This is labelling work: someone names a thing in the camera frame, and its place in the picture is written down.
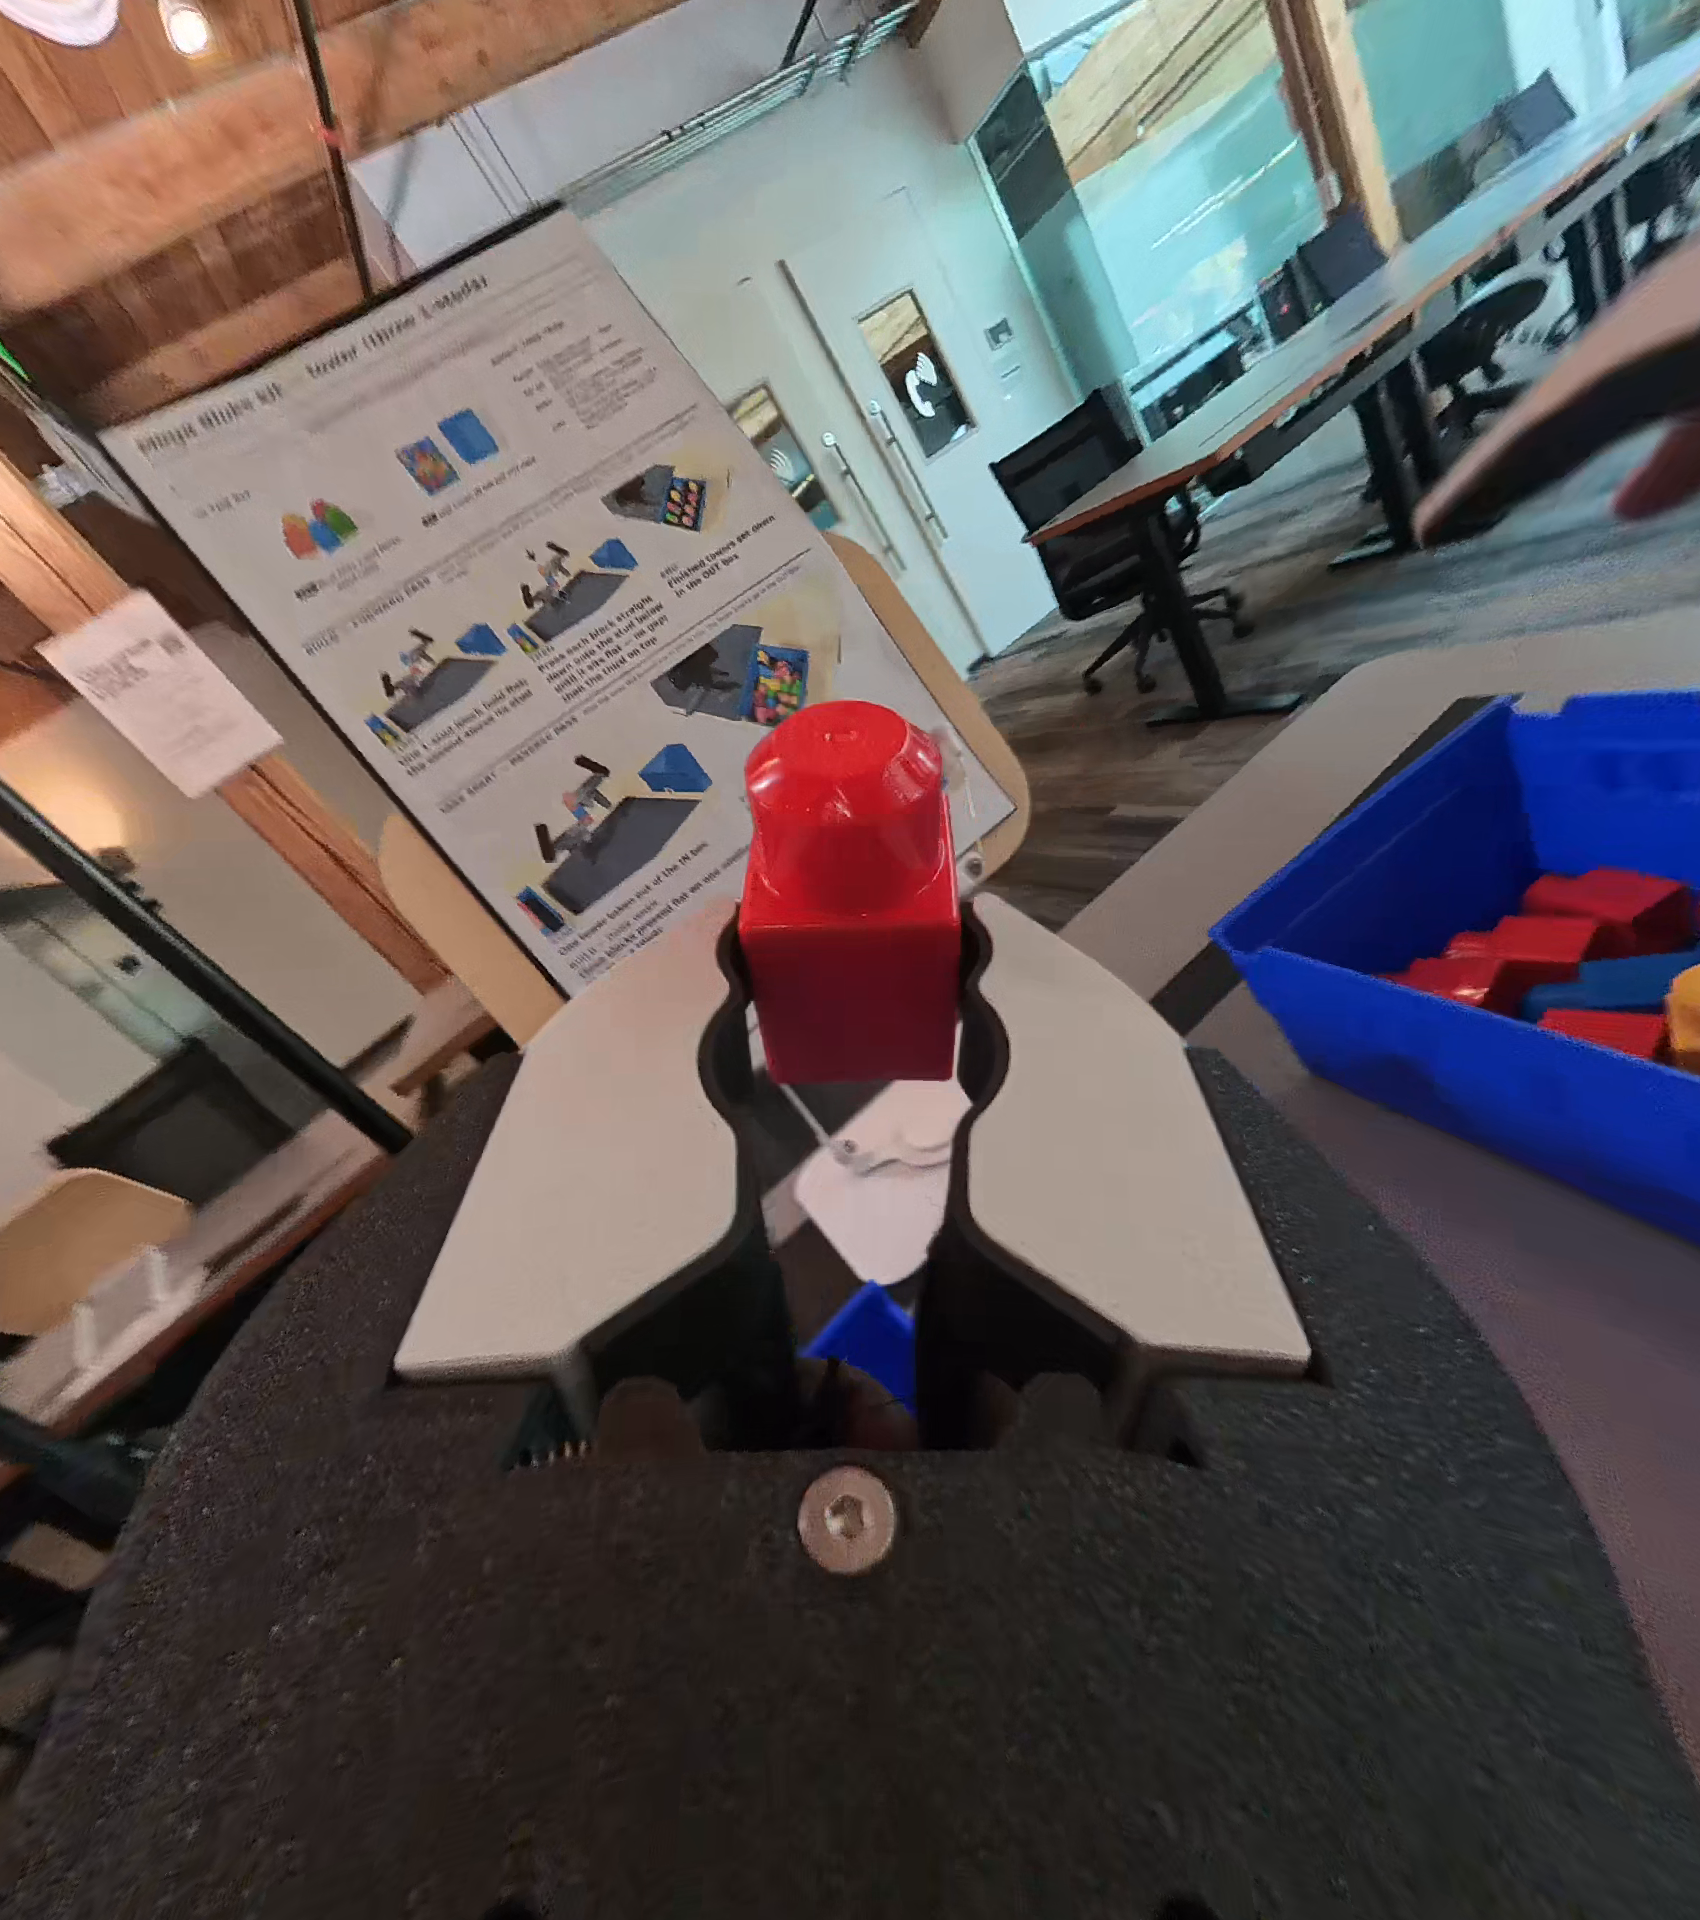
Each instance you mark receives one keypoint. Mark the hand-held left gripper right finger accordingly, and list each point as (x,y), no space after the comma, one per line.
(1121,1170)

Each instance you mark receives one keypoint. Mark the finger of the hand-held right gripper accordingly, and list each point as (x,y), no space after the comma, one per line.
(1630,375)

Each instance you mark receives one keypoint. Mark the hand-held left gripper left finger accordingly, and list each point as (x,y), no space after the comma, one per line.
(581,1170)

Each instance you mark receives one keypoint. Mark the blue plastic bin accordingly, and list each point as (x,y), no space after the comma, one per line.
(1465,1080)
(864,1335)

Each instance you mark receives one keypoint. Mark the pile of mega blocks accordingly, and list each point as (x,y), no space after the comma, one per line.
(1614,960)

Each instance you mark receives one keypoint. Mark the red mega block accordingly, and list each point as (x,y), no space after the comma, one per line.
(850,930)

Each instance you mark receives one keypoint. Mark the black office chair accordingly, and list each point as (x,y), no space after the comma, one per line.
(1090,511)
(1488,339)

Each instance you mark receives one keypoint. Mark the long wooden office desk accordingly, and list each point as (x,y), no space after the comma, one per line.
(1314,391)

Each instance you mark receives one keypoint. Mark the wooden side table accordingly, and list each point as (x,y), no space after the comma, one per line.
(115,1351)

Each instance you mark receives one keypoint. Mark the black tripod stand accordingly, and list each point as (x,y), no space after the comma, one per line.
(115,901)

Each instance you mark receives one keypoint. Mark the instruction poster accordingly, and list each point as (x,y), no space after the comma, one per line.
(490,571)

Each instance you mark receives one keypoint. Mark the white paper notice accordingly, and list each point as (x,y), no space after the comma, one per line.
(161,691)

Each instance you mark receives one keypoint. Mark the white door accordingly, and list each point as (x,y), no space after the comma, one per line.
(864,495)

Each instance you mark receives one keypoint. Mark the ceiling track spotlight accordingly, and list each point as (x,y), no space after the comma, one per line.
(186,26)

